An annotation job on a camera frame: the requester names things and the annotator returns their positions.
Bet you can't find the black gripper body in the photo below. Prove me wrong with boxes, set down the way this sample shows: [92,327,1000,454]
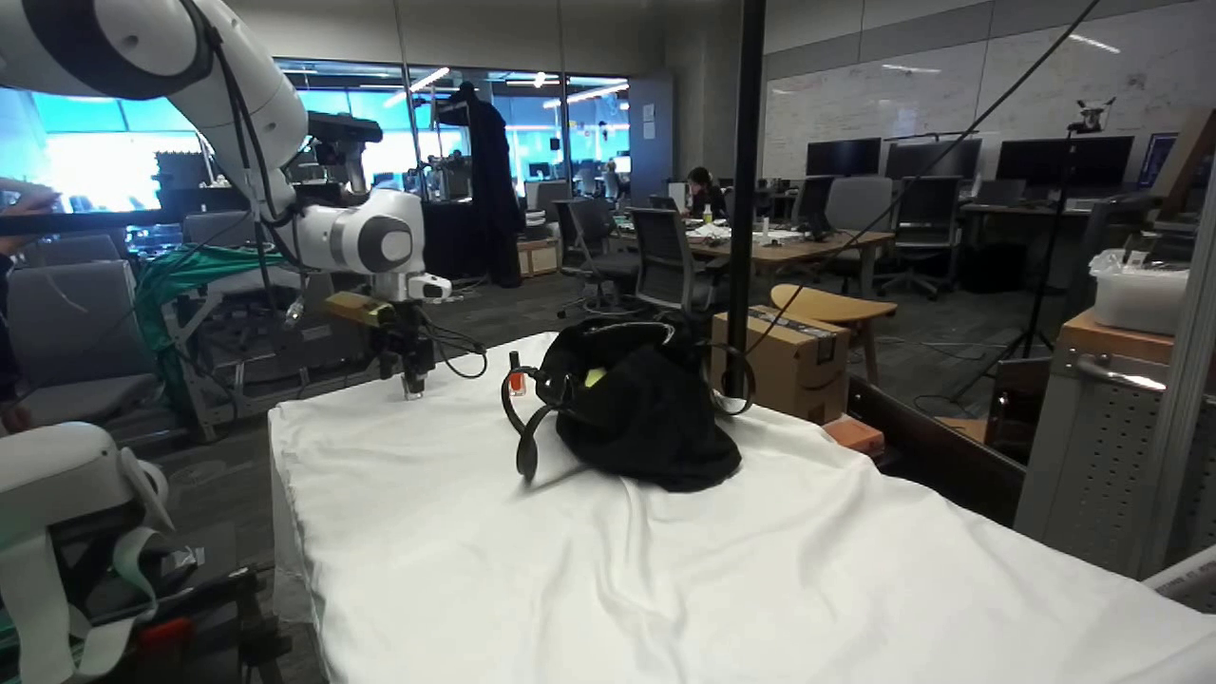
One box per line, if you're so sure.
[377,299,439,371]

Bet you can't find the grey lab equipment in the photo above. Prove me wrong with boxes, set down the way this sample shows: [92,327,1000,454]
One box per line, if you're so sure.
[164,281,382,412]

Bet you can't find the small cardboard box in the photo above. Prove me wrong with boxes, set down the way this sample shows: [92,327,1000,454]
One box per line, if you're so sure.
[515,232,571,284]

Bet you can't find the black hanging jacket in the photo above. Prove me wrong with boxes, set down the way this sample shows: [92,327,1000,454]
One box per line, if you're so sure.
[439,80,527,293]

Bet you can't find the black office chair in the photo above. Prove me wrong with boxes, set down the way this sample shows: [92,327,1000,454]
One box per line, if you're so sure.
[891,176,965,299]
[562,198,637,309]
[627,205,708,319]

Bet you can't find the seated person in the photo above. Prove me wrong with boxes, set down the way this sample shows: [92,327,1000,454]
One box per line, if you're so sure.
[680,162,732,227]

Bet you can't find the grey padded chair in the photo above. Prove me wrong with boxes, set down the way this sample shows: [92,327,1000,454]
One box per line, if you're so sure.
[2,260,154,423]

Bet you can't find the black vertical pole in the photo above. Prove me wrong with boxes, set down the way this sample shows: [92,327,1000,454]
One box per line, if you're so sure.
[720,0,771,401]

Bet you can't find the long wooden desk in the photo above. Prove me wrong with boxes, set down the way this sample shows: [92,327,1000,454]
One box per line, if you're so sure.
[689,224,905,278]

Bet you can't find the round wooden table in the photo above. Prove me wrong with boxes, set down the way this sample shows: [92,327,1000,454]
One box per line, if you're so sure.
[765,281,905,384]

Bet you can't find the small brown block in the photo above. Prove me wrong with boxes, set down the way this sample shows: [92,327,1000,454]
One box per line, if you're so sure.
[824,413,891,460]

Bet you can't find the white tablecloth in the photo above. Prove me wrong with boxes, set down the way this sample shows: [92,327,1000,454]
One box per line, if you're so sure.
[264,336,1216,684]

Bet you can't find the grey office chair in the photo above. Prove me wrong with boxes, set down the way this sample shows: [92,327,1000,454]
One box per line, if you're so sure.
[824,176,905,299]

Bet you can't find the dark low bench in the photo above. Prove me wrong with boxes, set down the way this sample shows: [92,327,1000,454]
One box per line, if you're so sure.
[846,375,1033,523]

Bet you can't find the wide black computer monitor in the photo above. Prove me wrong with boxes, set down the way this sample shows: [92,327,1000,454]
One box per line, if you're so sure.
[994,133,1138,193]

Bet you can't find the grey cabinet wooden top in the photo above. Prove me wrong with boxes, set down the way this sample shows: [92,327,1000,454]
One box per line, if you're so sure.
[1017,299,1216,578]

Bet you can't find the white plastic bin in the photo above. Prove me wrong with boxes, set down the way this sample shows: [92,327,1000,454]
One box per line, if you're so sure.
[1088,243,1197,336]

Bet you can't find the grey metal strut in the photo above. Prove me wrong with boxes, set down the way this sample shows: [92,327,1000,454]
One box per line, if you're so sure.
[1135,147,1216,587]

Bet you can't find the tan wooden board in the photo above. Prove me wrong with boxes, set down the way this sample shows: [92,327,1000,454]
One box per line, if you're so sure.
[1152,105,1216,219]

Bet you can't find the tan wrist camera mount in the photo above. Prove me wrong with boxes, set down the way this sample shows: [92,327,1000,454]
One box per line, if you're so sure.
[319,288,391,331]

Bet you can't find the black handbag with strap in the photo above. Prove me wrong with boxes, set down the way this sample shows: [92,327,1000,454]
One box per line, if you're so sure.
[499,313,745,494]

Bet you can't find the black stereo camera bar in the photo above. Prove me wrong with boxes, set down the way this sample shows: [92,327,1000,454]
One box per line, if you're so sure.
[301,109,387,143]

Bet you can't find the orange handled clamp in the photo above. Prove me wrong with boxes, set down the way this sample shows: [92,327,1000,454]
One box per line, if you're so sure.
[140,613,201,655]

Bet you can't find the thin black diagonal cable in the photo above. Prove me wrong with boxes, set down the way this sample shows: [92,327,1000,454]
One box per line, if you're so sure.
[760,0,1107,336]

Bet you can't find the black camera tripod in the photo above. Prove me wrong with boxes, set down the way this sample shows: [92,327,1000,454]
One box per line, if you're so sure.
[947,91,1125,412]

